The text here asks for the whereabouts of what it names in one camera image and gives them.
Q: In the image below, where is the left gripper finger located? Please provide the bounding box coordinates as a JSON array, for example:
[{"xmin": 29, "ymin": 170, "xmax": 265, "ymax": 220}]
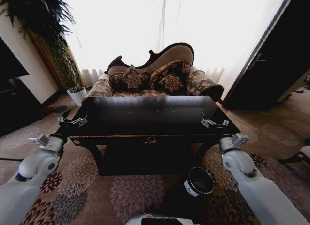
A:
[
  {"xmin": 57, "ymin": 109, "xmax": 73, "ymax": 125},
  {"xmin": 72, "ymin": 115, "xmax": 89, "ymax": 127}
]

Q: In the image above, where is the black round trash bin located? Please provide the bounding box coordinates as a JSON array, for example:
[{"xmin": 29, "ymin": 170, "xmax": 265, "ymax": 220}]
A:
[{"xmin": 164, "ymin": 166, "xmax": 216, "ymax": 216}]

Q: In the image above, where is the grey slipper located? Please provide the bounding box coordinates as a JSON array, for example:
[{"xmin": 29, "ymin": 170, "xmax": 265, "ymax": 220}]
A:
[{"xmin": 51, "ymin": 105, "xmax": 68, "ymax": 114}]

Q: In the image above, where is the white plant pot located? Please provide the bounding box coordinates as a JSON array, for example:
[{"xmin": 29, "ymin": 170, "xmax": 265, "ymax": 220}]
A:
[{"xmin": 67, "ymin": 86, "xmax": 87, "ymax": 107}]

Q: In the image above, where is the dark low cabinet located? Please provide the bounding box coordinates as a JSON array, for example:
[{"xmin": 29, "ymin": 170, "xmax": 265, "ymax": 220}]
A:
[{"xmin": 0, "ymin": 76, "xmax": 47, "ymax": 136}]

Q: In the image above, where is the small floral cushion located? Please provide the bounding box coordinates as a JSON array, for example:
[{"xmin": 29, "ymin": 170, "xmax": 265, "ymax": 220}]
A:
[{"xmin": 158, "ymin": 74, "xmax": 185, "ymax": 95}]

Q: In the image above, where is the dark wooden coffee table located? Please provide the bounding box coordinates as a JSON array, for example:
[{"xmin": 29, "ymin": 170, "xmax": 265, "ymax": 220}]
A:
[{"xmin": 55, "ymin": 95, "xmax": 241, "ymax": 176}]

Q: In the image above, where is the square floral cushion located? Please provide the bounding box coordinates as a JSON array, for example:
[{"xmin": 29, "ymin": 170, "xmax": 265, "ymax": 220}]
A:
[{"xmin": 108, "ymin": 64, "xmax": 150, "ymax": 91}]

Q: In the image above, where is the floral bolster cushion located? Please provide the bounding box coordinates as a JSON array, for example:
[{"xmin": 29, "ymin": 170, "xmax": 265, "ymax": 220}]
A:
[{"xmin": 150, "ymin": 60, "xmax": 192, "ymax": 90}]

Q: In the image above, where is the dark television screen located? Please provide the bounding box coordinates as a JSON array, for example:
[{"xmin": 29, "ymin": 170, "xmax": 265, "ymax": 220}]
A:
[{"xmin": 0, "ymin": 37, "xmax": 30, "ymax": 83}]

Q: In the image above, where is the floral upholstered chaise sofa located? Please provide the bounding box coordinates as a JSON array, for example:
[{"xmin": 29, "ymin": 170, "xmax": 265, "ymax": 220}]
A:
[{"xmin": 84, "ymin": 42, "xmax": 225, "ymax": 103}]

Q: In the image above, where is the dark wooden door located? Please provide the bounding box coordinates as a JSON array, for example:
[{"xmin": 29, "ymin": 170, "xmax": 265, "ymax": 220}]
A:
[{"xmin": 222, "ymin": 0, "xmax": 310, "ymax": 111}]

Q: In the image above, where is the white sheer curtain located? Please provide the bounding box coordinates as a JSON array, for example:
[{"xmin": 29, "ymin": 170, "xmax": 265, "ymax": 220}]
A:
[{"xmin": 57, "ymin": 0, "xmax": 291, "ymax": 91}]

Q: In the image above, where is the tall green potted plant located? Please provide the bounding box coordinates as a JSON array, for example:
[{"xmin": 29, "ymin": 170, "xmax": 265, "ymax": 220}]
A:
[{"xmin": 0, "ymin": 0, "xmax": 84, "ymax": 90}]

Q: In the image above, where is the white robot front shell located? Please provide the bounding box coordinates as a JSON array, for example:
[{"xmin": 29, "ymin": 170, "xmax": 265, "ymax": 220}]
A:
[{"xmin": 125, "ymin": 212, "xmax": 192, "ymax": 225}]

